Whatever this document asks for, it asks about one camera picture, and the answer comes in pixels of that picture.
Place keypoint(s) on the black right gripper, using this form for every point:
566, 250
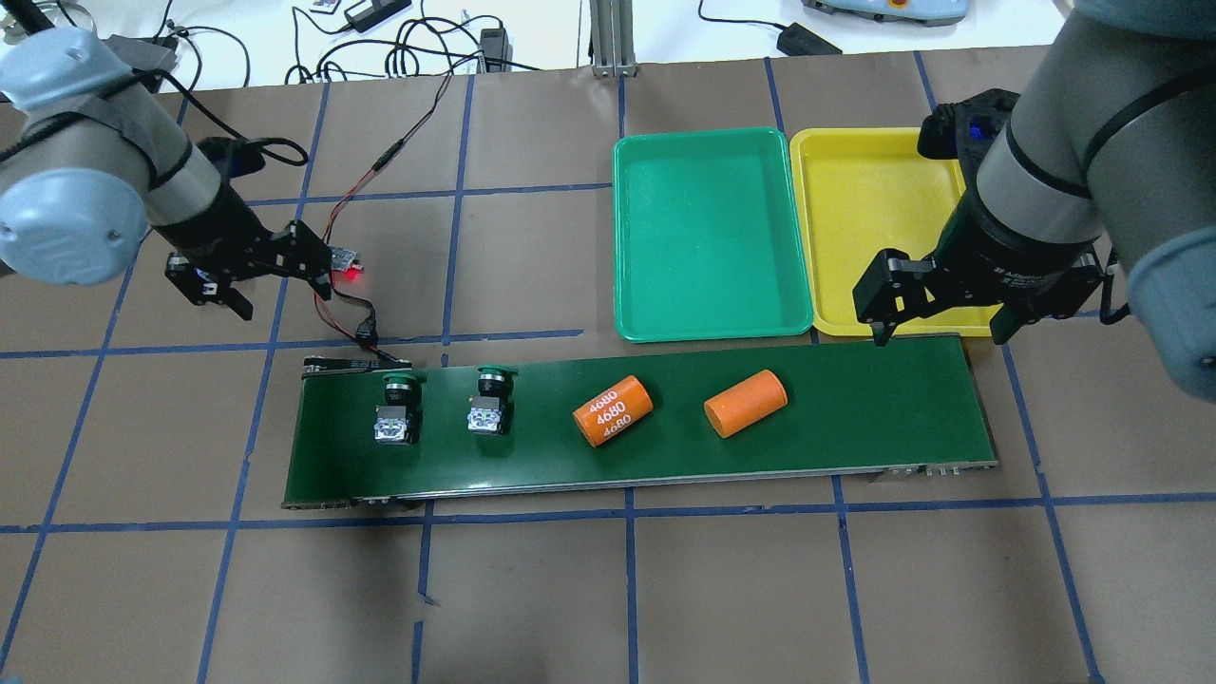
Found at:
1018, 249

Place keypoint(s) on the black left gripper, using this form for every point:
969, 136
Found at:
217, 231

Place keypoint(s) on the green push button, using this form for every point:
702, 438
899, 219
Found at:
399, 416
490, 411

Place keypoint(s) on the plain orange cylinder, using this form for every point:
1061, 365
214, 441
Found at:
746, 403

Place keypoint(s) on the orange cylinder with 4680 print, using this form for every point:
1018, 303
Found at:
612, 411

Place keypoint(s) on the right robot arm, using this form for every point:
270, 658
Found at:
1104, 160

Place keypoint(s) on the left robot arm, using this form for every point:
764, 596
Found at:
99, 163

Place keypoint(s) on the small controller board red LED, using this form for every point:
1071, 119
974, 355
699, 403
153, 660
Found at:
345, 265

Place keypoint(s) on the green conveyor belt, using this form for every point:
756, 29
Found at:
852, 408

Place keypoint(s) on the yellow plastic tray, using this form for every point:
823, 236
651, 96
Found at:
858, 191

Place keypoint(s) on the green plastic tray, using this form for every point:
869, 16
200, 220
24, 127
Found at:
707, 244

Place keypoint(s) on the black power adapter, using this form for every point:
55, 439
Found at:
797, 40

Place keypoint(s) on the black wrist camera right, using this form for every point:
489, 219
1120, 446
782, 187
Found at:
965, 131

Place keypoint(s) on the aluminium profile post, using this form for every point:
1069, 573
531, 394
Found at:
612, 39

